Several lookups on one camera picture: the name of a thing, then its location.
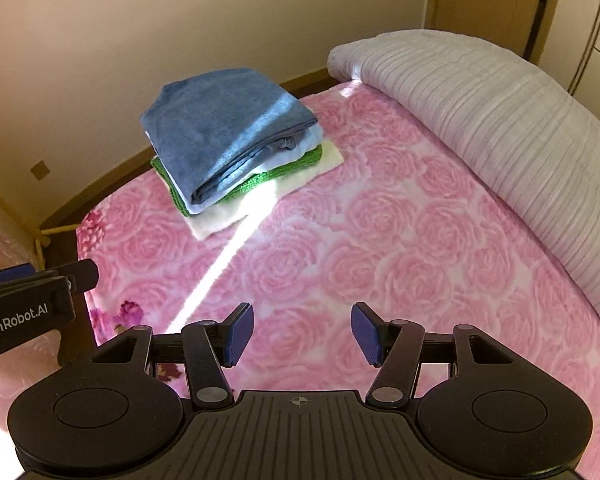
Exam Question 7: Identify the blue denim jeans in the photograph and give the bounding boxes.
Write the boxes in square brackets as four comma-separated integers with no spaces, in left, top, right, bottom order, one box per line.
[140,68,317,214]

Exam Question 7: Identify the pink curtain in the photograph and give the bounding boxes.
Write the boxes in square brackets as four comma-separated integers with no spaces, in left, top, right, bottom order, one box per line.
[0,208,60,479]

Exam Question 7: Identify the pink rose bed blanket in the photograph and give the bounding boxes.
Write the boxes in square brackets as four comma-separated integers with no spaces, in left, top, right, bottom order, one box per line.
[78,84,600,479]

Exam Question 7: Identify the cream folded garment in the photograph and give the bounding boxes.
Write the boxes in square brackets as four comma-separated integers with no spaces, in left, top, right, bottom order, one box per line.
[184,140,343,240]

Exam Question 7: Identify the green folded garment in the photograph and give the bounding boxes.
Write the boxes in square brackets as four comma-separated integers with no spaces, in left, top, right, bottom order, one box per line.
[150,144,323,218]

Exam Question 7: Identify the light blue folded garment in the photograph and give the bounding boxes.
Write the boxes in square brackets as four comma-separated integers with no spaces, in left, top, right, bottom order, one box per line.
[175,124,324,206]

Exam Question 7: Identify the grey striped quilt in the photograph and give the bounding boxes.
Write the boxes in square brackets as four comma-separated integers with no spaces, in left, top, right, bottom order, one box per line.
[327,29,600,317]

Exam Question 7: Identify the brown wooden door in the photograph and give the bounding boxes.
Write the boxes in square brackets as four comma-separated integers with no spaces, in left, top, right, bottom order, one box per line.
[425,0,557,64]

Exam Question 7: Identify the wall socket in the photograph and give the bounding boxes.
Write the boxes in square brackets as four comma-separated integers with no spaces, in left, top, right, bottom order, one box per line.
[30,160,50,181]

